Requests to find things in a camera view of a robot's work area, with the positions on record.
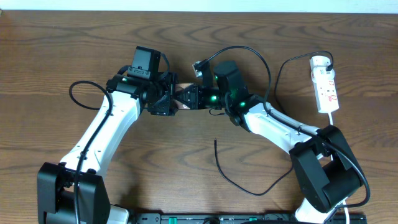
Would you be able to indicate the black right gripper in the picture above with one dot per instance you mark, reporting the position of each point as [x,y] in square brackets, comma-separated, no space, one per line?
[194,96]

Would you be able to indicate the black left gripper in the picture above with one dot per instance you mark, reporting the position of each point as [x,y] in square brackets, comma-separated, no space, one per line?
[170,79]

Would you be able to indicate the bronze Galaxy smartphone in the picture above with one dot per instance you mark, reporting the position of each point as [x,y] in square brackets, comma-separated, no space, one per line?
[185,96]

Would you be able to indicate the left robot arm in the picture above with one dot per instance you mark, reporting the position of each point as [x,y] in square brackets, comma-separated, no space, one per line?
[73,191]

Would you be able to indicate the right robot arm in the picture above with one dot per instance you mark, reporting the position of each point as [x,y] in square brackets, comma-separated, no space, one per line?
[327,171]

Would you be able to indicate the white charger plug adapter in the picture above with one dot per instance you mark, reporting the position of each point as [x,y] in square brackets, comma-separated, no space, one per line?
[321,61]

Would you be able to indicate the white power strip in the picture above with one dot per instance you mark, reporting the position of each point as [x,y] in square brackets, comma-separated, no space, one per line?
[325,89]

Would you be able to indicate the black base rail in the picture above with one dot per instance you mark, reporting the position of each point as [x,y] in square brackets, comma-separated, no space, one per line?
[156,218]

